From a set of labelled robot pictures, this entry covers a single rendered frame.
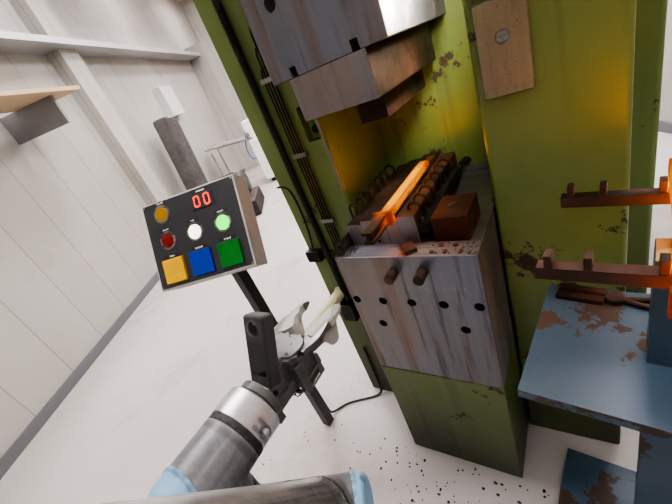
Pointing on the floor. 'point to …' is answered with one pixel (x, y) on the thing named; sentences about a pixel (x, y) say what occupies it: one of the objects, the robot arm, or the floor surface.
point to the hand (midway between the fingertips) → (319, 304)
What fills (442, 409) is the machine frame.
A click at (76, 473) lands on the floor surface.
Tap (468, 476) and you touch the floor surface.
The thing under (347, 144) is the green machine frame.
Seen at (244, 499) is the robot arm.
